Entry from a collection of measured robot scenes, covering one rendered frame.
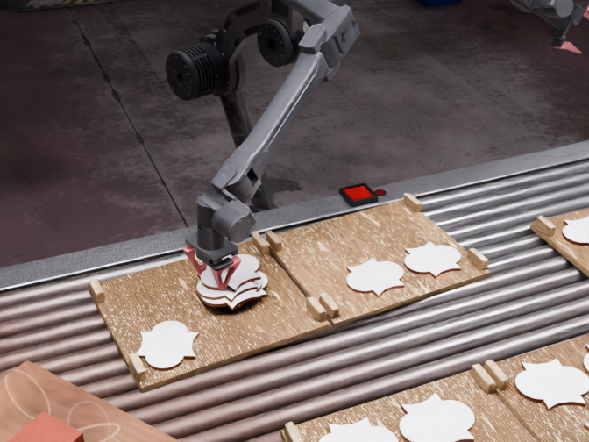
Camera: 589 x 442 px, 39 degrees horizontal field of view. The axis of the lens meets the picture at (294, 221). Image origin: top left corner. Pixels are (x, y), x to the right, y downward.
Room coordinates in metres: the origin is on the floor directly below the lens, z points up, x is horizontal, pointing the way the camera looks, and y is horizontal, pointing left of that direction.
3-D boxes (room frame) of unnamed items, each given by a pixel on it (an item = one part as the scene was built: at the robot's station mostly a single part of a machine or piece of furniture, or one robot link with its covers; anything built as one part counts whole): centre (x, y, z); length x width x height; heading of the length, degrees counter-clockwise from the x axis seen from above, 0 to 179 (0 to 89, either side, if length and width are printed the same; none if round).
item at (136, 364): (1.19, 0.29, 0.95); 0.06 x 0.02 x 0.03; 28
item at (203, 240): (1.42, 0.17, 1.10); 0.10 x 0.07 x 0.07; 44
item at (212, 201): (1.42, 0.16, 1.16); 0.07 x 0.06 x 0.07; 43
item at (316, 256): (1.60, -0.19, 0.93); 0.41 x 0.35 x 0.02; 118
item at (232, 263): (1.40, 0.15, 1.03); 0.07 x 0.07 x 0.09; 44
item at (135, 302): (1.40, 0.19, 0.93); 0.41 x 0.35 x 0.02; 118
